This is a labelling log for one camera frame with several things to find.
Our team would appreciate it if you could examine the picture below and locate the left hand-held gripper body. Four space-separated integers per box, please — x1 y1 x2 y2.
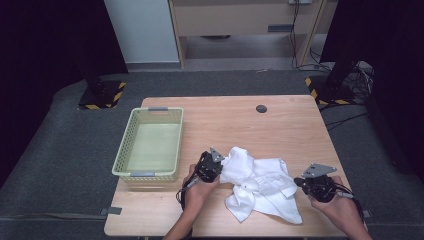
194 147 225 184

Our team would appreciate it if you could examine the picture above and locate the black hanging cable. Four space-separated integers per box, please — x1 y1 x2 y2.
289 0 331 72

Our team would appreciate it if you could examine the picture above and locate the left hand-held gripper cable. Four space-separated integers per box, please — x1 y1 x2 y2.
175 176 202 212

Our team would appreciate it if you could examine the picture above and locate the right hand-held gripper cable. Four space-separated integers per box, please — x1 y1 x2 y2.
334 186 366 224

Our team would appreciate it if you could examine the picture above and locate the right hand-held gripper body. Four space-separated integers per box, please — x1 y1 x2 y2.
301 163 338 204

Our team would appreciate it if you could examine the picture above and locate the black stand with striped base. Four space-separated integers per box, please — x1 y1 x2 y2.
71 49 127 110
304 56 357 106

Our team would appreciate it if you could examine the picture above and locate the tangle of cables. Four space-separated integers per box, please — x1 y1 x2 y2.
346 60 375 101

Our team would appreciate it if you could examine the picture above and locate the black curtain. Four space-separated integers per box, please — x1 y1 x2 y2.
0 0 130 185
319 0 424 183

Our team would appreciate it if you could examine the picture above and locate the white t-shirt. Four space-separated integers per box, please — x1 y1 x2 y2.
219 145 304 225

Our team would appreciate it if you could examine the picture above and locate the person's left hand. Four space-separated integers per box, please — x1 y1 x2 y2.
182 164 221 213

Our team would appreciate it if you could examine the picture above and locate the hand-held gripper cable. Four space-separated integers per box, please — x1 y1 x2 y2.
175 176 202 212
334 186 366 224

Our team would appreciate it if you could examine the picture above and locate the green plastic basket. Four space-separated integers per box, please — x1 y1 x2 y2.
111 106 185 184

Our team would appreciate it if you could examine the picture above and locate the person's right hand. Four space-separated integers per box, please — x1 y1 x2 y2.
307 175 363 228

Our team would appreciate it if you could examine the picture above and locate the grey drawer handle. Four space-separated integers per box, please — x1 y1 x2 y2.
267 24 294 33

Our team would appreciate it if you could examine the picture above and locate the black floor cable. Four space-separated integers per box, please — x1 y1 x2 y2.
321 102 370 132

